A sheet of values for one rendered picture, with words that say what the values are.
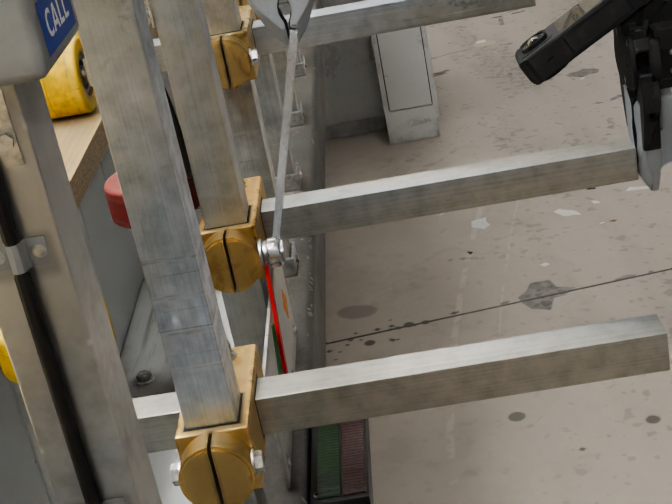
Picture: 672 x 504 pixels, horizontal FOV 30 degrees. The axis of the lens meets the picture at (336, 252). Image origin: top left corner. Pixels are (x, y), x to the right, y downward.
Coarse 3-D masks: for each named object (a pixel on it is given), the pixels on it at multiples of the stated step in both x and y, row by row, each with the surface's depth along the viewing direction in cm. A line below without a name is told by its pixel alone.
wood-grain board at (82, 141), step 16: (96, 112) 131; (64, 128) 128; (80, 128) 127; (96, 128) 126; (64, 144) 123; (80, 144) 122; (96, 144) 125; (64, 160) 118; (80, 160) 118; (96, 160) 123; (80, 176) 116; (80, 192) 115; (0, 368) 87
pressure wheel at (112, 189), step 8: (112, 176) 110; (104, 184) 109; (112, 184) 108; (192, 184) 107; (112, 192) 106; (120, 192) 106; (192, 192) 107; (112, 200) 107; (120, 200) 106; (112, 208) 107; (120, 208) 106; (112, 216) 108; (120, 216) 107; (120, 224) 107; (128, 224) 107
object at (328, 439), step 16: (320, 432) 104; (336, 432) 104; (320, 448) 102; (336, 448) 102; (320, 464) 100; (336, 464) 100; (320, 480) 98; (336, 480) 98; (320, 496) 96; (336, 496) 96
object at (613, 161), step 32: (512, 160) 109; (544, 160) 107; (576, 160) 107; (608, 160) 107; (320, 192) 110; (352, 192) 109; (384, 192) 108; (416, 192) 108; (448, 192) 108; (480, 192) 108; (512, 192) 108; (544, 192) 108; (288, 224) 109; (320, 224) 109; (352, 224) 109
